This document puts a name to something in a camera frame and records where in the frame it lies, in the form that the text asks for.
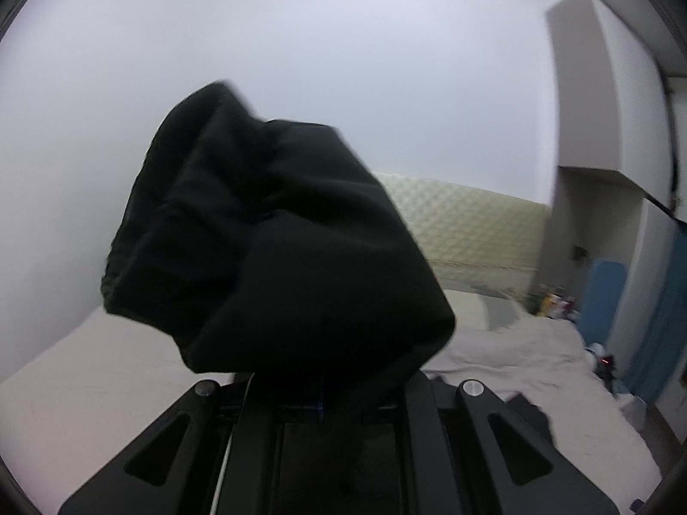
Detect cream quilted headboard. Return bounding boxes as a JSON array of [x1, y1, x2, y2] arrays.
[[373, 170, 552, 316]]

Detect cluster of colourful toys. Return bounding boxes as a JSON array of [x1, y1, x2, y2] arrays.
[[529, 283, 581, 324]]

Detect black cable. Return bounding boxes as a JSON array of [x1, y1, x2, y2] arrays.
[[643, 77, 681, 216]]

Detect light grey blanket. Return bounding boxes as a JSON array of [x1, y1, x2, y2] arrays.
[[423, 300, 665, 506]]

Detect white overhead cabinet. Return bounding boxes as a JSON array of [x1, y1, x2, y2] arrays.
[[544, 0, 678, 211]]

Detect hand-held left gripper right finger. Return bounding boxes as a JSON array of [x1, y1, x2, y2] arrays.
[[362, 371, 620, 515]]

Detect bed with white sheet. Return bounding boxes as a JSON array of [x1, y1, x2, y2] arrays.
[[0, 288, 665, 515]]

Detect black garment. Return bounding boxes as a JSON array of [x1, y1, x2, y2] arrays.
[[101, 82, 553, 515]]

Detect blue upright board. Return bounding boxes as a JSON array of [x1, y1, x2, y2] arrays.
[[576, 257, 626, 345]]

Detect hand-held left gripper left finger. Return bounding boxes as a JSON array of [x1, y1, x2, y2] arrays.
[[56, 373, 325, 515]]

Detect blue curtain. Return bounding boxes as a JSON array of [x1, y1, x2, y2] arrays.
[[627, 219, 687, 406]]

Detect dark device with red light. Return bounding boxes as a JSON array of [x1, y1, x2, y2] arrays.
[[593, 352, 619, 383]]

